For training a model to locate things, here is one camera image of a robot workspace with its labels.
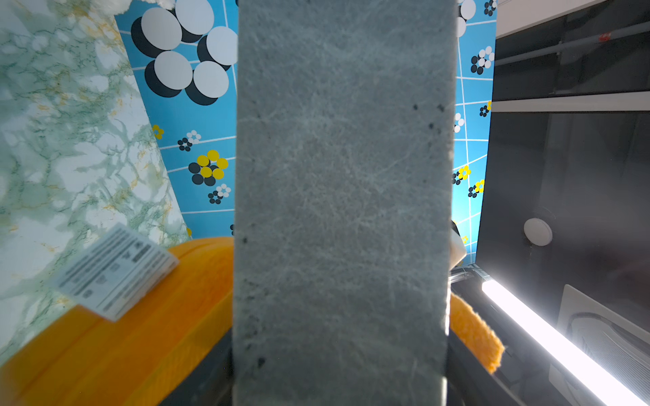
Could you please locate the orange towel cloth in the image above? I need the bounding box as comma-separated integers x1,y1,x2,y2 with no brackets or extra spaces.
1,238,504,405

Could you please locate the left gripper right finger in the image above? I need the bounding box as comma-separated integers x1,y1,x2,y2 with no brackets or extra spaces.
445,331,524,406

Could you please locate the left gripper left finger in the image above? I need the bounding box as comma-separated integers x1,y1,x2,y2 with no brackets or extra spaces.
159,330,234,406

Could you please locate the ceiling light strip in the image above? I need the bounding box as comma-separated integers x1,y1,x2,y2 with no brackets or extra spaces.
482,278,644,405

